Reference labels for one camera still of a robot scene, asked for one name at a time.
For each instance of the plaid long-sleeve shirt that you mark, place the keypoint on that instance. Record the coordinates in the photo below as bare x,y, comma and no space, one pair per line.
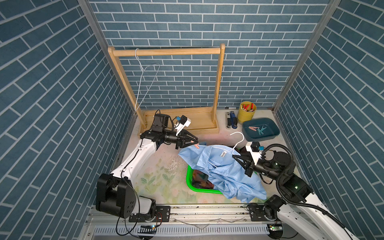
200,180

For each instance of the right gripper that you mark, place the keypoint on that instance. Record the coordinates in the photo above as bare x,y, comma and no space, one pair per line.
247,165

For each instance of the white black stapler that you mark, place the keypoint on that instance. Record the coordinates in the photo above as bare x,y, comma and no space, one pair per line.
229,121

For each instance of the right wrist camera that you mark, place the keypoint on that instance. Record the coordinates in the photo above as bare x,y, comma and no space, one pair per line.
254,149

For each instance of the white wire hanger blue shirt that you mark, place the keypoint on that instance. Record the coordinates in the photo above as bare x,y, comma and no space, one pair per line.
243,138

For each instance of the white wire hanger plaid shirt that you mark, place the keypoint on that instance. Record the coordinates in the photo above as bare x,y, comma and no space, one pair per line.
156,68

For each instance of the wooden clothes rack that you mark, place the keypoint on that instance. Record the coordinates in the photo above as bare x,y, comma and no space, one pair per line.
188,84

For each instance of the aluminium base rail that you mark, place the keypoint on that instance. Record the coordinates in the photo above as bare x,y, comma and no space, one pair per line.
217,221

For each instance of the red clothespins in bucket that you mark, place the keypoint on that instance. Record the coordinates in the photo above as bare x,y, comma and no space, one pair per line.
247,107

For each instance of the light blue long-sleeve shirt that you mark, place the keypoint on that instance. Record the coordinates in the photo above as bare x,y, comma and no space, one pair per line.
224,172

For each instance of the teal plastic tub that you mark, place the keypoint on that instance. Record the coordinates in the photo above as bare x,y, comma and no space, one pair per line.
253,136

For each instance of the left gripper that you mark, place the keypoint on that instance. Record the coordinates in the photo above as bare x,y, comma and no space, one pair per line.
181,139

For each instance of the yellow metal bucket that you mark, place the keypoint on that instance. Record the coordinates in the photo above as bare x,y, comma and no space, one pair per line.
244,116

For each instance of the green plastic basket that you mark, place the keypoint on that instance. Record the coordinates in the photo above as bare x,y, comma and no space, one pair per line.
189,184

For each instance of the blue black stapler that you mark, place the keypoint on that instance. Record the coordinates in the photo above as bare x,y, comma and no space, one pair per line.
234,121

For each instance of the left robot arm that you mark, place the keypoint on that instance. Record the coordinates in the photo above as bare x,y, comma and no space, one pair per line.
115,192

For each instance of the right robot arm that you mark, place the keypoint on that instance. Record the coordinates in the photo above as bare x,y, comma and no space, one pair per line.
296,203

